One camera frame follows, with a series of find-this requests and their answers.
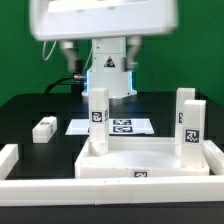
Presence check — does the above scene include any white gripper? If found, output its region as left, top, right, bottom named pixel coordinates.
left=29, top=0, right=178, bottom=72

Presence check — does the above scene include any white desk top tray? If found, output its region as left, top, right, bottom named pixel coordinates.
left=75, top=136, right=210, bottom=178

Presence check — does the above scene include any white left fence bar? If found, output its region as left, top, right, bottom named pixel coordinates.
left=0, top=144, right=19, bottom=180

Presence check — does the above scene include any white fence bar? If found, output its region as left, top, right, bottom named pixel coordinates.
left=203, top=140, right=224, bottom=175
left=0, top=144, right=19, bottom=180
left=0, top=175, right=224, bottom=206

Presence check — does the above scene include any white right fence bar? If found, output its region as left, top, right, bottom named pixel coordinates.
left=203, top=140, right=224, bottom=175

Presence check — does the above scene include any white front fence bar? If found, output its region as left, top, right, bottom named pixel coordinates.
left=0, top=175, right=224, bottom=206

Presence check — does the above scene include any grey looped cable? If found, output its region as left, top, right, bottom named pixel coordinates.
left=42, top=40, right=58, bottom=62

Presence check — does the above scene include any black cable on table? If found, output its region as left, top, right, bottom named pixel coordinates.
left=44, top=76, right=78, bottom=94

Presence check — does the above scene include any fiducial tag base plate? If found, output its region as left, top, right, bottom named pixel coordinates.
left=65, top=118, right=154, bottom=135

